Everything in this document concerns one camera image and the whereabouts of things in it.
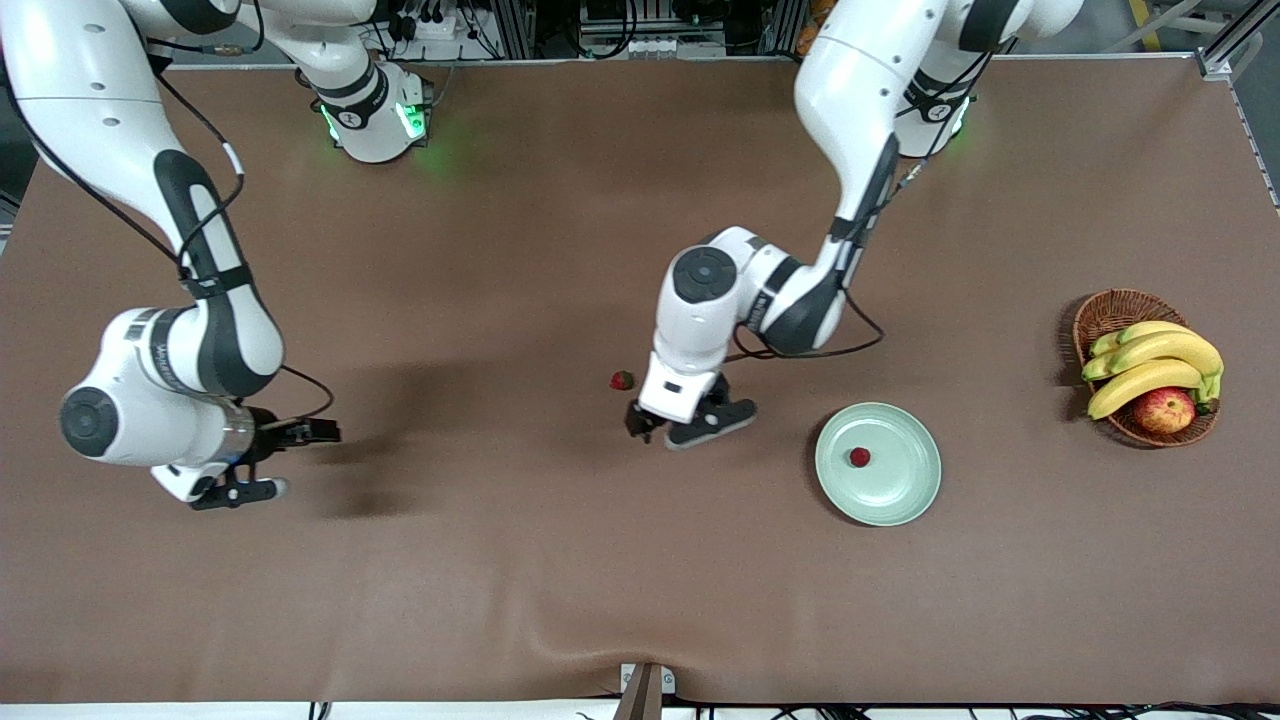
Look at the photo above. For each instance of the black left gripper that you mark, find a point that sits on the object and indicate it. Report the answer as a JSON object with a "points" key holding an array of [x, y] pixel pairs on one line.
{"points": [[637, 417]]}

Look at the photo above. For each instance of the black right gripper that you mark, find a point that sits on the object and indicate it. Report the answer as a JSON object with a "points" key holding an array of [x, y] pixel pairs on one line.
{"points": [[268, 438]]}

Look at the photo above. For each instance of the red toy strawberry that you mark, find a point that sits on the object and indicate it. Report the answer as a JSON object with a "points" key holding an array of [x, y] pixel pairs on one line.
{"points": [[622, 380], [859, 457]]}

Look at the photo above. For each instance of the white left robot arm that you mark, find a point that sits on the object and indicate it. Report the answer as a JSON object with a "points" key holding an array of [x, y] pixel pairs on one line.
{"points": [[860, 80]]}

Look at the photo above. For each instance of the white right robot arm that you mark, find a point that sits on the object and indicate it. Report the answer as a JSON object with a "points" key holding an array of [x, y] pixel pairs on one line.
{"points": [[90, 90]]}

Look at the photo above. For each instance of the pale green round plate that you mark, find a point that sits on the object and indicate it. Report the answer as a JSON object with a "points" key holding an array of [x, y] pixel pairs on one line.
{"points": [[890, 490]]}

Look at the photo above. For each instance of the brown table cover cloth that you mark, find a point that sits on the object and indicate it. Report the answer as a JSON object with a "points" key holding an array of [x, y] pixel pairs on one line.
{"points": [[640, 560]]}

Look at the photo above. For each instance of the white power strip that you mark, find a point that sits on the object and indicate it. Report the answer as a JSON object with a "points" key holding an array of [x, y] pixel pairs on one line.
{"points": [[680, 47]]}

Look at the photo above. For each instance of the brown wicker basket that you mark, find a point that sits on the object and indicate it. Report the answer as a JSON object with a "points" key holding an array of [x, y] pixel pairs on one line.
{"points": [[1115, 312]]}

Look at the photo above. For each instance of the yellow banana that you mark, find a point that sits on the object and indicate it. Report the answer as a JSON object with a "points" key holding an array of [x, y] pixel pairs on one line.
{"points": [[1150, 329], [1170, 348], [1140, 382]]}

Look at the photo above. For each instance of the red yellow apple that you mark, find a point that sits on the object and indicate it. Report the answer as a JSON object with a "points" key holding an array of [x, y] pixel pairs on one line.
{"points": [[1165, 412]]}

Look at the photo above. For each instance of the metal clamp with post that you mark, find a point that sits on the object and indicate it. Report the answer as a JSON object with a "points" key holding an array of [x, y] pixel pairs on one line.
{"points": [[640, 695]]}

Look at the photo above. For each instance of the aluminium frame profile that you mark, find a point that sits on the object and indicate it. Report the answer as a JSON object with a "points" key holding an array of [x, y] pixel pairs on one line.
{"points": [[1240, 35]]}

